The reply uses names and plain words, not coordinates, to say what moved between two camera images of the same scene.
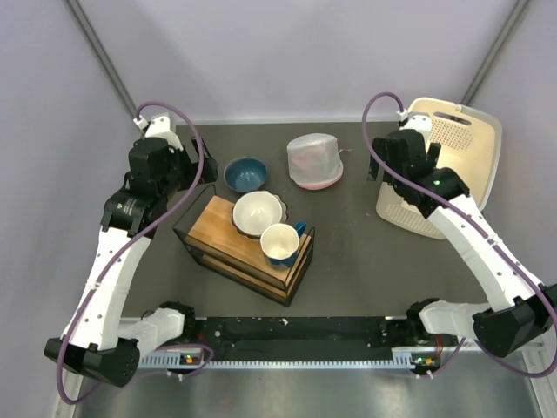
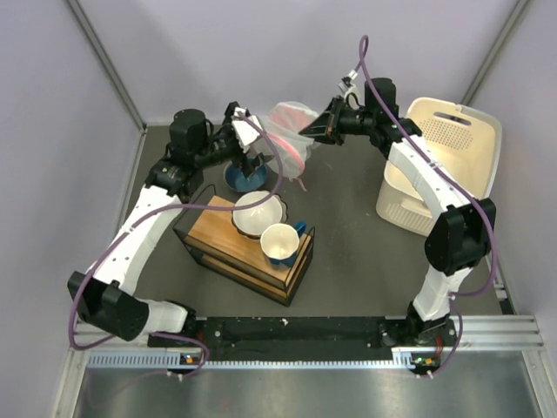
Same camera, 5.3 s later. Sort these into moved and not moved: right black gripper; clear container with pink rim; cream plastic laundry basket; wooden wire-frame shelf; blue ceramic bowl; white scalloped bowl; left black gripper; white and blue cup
Moved: clear container with pink rim; right black gripper; left black gripper
Not moved: blue ceramic bowl; cream plastic laundry basket; wooden wire-frame shelf; white scalloped bowl; white and blue cup
